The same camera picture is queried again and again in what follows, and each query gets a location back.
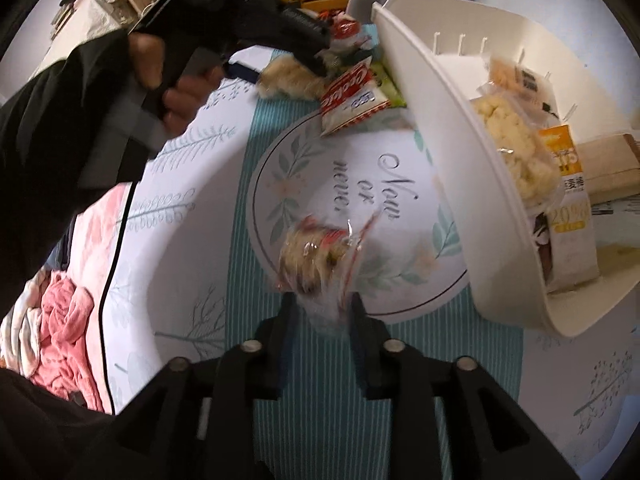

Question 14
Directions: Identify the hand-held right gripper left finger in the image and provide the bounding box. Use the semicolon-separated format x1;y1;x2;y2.
84;291;302;480

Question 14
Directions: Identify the white plastic bin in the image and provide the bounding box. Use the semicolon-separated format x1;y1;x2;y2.
371;0;640;338

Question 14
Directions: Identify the pink floral blanket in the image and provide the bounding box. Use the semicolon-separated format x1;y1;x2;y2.
0;182;133;413

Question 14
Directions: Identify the red white candy packet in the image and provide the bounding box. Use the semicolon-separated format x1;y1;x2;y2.
317;9;373;56

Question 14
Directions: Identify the black cord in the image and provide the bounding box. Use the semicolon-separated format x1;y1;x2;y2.
97;180;136;413

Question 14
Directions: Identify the beige cardboard box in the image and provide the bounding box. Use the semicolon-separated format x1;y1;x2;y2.
575;132;640;201

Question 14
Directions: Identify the small brown snack packet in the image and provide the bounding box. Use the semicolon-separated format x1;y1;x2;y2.
530;210;556;281

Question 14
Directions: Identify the person's dark clothing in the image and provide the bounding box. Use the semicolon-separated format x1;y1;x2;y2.
0;367;121;480

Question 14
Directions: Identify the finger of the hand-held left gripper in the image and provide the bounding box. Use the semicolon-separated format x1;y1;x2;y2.
286;40;346;81
279;6;334;45

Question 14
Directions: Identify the yellow biscuit packet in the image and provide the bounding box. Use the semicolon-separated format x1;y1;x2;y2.
487;55;551;111

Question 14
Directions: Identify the person's left forearm black sleeve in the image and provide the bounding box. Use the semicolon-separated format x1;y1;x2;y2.
0;25;166;301

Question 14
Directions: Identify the person's left hand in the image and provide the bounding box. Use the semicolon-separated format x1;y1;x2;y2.
127;34;227;139

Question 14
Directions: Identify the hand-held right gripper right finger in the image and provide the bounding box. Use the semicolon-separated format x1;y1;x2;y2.
349;292;578;480

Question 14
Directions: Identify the orange white snack packet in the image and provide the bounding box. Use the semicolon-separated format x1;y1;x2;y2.
537;125;601;293

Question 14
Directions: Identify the green snack packet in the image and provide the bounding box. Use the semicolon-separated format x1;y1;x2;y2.
372;60;408;108

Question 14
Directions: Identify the red cookie packet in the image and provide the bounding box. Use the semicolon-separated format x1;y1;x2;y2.
319;57;393;137

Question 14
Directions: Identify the printed teal white tablecloth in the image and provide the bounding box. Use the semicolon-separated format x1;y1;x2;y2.
107;22;640;480

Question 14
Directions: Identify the clear brown cookie packet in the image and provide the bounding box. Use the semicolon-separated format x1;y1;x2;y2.
276;210;381;331

